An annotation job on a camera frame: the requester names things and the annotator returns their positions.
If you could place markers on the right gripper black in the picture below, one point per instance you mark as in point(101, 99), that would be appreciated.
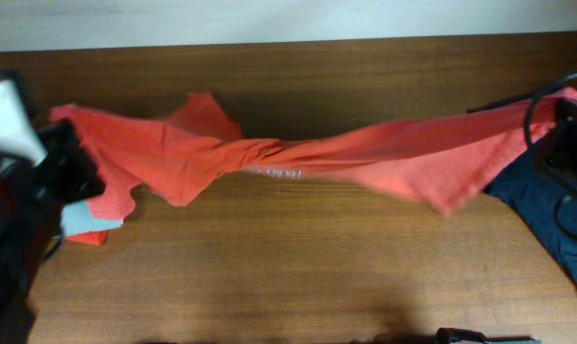
point(574, 119)

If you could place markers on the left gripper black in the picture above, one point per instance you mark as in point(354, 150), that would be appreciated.
point(66, 152)

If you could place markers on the orange red t-shirt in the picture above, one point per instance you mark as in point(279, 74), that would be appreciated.
point(443, 162)

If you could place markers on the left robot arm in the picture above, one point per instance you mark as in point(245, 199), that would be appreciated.
point(32, 197)

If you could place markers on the folded grey t-shirt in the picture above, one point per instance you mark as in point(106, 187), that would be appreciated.
point(77, 218)

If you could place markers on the folded orange t-shirt underneath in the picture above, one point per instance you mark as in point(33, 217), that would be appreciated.
point(95, 238)

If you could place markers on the navy blue garment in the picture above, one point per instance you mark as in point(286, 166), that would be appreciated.
point(539, 202)

